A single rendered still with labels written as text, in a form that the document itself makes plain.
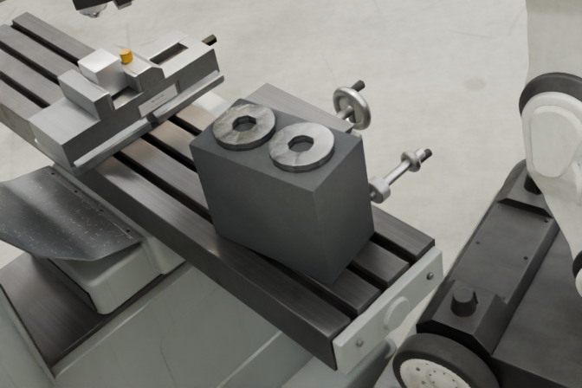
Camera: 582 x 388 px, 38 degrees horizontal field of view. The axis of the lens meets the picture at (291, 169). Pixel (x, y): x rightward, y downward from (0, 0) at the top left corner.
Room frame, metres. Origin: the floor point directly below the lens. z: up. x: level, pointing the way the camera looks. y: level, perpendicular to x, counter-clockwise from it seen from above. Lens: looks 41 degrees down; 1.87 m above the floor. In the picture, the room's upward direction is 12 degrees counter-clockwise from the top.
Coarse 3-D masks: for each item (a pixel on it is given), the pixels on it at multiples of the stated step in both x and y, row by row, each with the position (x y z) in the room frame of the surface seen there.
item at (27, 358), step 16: (0, 288) 0.90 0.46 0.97; (0, 304) 0.89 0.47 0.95; (0, 320) 0.87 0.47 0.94; (16, 320) 0.90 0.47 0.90; (0, 336) 0.85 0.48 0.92; (16, 336) 0.88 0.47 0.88; (0, 352) 0.84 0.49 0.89; (16, 352) 0.86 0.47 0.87; (32, 352) 0.89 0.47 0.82; (0, 368) 0.83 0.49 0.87; (16, 368) 0.85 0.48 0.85; (32, 368) 0.87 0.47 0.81; (48, 368) 0.91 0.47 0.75; (0, 384) 0.82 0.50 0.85; (16, 384) 0.84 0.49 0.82; (32, 384) 0.85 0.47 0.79; (48, 384) 0.88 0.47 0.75
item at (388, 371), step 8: (496, 192) 1.44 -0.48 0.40; (472, 232) 1.33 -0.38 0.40; (456, 256) 1.27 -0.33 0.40; (448, 272) 1.23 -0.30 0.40; (432, 296) 1.17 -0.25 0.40; (416, 320) 1.12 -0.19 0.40; (408, 336) 1.08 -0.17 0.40; (400, 344) 1.07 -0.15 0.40; (392, 360) 1.03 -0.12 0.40; (384, 376) 1.00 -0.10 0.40; (392, 376) 0.99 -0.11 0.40; (376, 384) 0.98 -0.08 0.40; (384, 384) 0.98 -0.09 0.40; (392, 384) 0.98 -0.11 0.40
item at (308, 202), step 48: (192, 144) 0.94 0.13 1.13; (240, 144) 0.90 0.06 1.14; (288, 144) 0.89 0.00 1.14; (336, 144) 0.88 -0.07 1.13; (240, 192) 0.89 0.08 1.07; (288, 192) 0.82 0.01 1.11; (336, 192) 0.82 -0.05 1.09; (240, 240) 0.91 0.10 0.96; (288, 240) 0.84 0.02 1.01; (336, 240) 0.81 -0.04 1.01
